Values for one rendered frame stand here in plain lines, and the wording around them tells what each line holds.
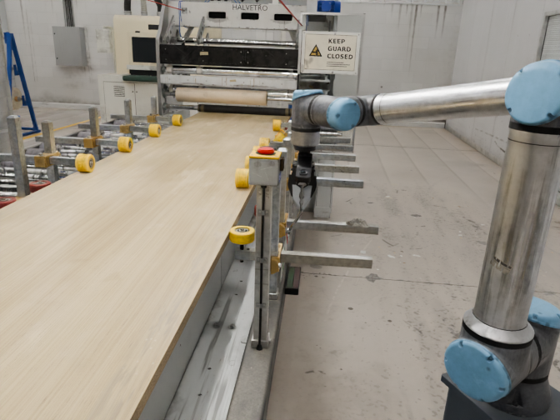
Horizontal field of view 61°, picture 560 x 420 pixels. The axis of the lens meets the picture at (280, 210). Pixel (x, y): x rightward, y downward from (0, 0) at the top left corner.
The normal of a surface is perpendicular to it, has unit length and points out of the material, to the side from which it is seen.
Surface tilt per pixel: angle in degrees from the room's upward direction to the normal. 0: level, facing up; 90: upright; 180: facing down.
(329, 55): 90
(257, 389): 0
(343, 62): 90
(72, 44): 90
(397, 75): 90
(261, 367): 0
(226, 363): 0
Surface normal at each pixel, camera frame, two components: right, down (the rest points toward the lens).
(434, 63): -0.11, 0.32
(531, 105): -0.76, 0.05
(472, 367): -0.77, 0.25
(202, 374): 0.04, -0.95
